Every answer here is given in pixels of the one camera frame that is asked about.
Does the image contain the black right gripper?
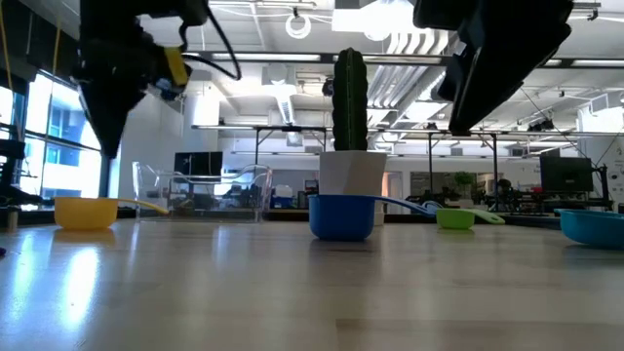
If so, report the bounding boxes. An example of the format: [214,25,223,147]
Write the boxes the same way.
[412,0,574,136]

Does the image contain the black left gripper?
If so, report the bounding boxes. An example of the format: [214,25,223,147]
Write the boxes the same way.
[72,0,211,160]

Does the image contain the yellow measuring cup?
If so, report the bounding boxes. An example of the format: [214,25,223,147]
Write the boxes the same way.
[53,196,170,231]

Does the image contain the green measuring cup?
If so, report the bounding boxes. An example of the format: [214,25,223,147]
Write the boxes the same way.
[435,208,507,231]

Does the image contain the teal measuring cup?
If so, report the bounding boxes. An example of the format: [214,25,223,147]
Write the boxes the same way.
[554,208,624,251]

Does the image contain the blue measuring cup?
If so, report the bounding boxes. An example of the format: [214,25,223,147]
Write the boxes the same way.
[307,193,438,242]

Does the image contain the clear plastic basket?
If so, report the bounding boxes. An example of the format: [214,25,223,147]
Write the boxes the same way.
[132,161,274,223]

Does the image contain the small black monitor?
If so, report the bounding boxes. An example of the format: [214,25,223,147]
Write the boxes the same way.
[174,150,224,177]

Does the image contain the green background plant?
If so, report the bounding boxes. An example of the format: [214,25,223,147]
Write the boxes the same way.
[452,170,477,196]

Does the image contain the green cactus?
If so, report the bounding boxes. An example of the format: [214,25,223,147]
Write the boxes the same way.
[331,47,370,152]

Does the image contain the large black monitor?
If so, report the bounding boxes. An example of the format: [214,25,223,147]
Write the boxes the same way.
[539,155,595,193]

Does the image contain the white hexagonal plant pot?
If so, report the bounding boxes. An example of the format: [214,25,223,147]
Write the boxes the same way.
[318,149,389,226]

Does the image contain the long ceiling light bar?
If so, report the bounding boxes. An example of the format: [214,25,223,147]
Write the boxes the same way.
[182,51,624,68]

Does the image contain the black metal background table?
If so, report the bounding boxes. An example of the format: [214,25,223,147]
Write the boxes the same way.
[190,124,328,153]

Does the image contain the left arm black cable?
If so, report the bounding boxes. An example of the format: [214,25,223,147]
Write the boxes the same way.
[179,0,243,82]

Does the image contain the white hanging cable coil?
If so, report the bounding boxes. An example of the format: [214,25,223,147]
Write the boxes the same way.
[285,13,313,40]

